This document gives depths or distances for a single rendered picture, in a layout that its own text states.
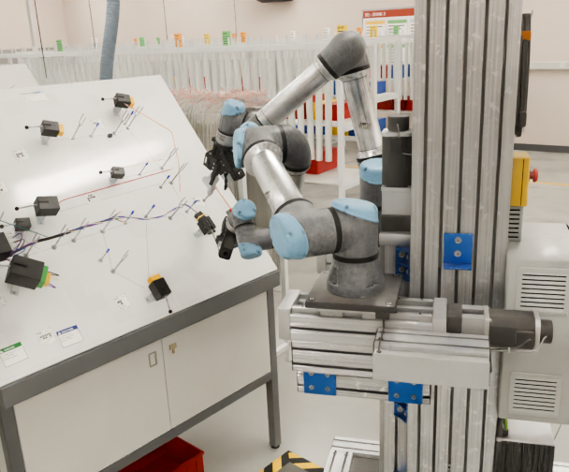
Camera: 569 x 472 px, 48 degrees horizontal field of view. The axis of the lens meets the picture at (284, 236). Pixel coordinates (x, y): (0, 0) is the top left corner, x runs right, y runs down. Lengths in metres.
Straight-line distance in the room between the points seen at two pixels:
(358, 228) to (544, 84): 8.67
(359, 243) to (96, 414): 1.15
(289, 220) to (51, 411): 1.06
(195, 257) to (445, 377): 1.23
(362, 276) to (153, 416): 1.14
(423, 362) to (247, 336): 1.26
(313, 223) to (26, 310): 1.01
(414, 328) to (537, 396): 0.43
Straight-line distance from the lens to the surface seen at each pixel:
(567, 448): 3.24
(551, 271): 1.74
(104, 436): 2.37
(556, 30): 10.07
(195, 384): 2.55
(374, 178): 2.04
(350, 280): 1.61
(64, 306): 2.19
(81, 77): 6.84
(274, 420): 2.99
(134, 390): 2.37
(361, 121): 2.17
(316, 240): 1.53
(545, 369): 1.86
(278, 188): 1.67
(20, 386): 2.07
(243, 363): 2.71
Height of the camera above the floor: 1.79
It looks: 17 degrees down
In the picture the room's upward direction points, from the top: 3 degrees counter-clockwise
